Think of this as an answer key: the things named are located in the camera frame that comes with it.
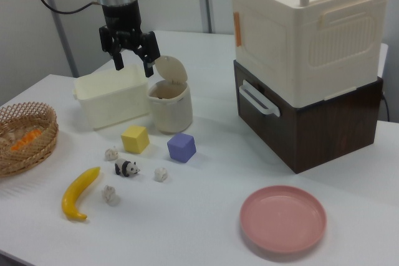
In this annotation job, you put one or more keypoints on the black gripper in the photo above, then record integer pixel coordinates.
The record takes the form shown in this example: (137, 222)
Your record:
(122, 18)

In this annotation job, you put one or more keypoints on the cream trash can with lid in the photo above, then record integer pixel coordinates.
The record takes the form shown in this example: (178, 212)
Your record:
(170, 107)

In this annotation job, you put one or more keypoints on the cream open plastic container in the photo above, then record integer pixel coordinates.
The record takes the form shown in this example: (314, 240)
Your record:
(109, 97)

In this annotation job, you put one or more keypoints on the yellow cube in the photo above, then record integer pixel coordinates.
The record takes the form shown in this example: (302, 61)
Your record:
(134, 139)

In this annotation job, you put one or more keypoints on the purple cube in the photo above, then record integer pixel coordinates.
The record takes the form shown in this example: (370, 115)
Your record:
(181, 149)

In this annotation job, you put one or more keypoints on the black and white panda toy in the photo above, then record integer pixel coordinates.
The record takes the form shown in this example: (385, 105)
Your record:
(126, 168)

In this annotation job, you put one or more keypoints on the orange topped bread piece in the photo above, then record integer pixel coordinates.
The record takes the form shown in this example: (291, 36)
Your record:
(26, 139)

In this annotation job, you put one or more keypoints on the woven wicker basket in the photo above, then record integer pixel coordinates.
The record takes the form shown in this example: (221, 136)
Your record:
(34, 157)

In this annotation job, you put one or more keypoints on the yellow banana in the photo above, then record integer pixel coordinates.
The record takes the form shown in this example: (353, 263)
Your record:
(76, 192)

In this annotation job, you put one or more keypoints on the dark brown drawer cabinet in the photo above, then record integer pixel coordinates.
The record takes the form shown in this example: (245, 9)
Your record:
(327, 132)

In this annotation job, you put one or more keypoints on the pink round plate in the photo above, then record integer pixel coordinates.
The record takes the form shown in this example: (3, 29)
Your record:
(282, 219)

